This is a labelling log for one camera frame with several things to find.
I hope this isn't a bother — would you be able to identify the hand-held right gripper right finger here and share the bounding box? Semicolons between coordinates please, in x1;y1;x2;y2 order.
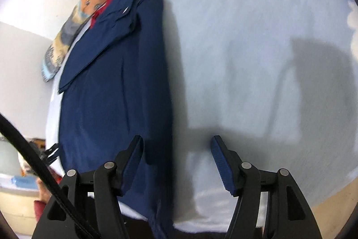
210;135;326;239

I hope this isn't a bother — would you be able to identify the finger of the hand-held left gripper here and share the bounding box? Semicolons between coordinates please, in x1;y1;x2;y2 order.
42;143;60;164

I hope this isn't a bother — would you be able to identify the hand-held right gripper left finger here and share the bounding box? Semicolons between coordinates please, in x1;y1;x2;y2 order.
31;135;145;239

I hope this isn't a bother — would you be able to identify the navy blue jacket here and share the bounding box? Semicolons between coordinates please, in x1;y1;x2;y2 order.
57;0;179;239

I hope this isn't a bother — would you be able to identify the person's left forearm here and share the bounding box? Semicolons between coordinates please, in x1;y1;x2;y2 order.
34;199;51;223

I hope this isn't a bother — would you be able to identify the person's left hand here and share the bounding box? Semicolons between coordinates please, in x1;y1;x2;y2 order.
37;178;54;201

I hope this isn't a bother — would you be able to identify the white basin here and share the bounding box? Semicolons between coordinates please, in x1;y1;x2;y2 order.
0;186;40;235

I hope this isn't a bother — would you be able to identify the light blue bed sheet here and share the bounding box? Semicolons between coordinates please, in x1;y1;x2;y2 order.
45;0;358;234

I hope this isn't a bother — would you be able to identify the wooden board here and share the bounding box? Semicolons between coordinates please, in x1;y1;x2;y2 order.
310;183;354;239

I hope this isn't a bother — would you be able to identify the patterned patchwork quilt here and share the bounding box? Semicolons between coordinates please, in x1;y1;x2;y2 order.
41;0;179;83

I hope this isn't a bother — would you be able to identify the black cable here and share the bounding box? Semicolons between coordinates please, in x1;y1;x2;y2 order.
0;114;101;239

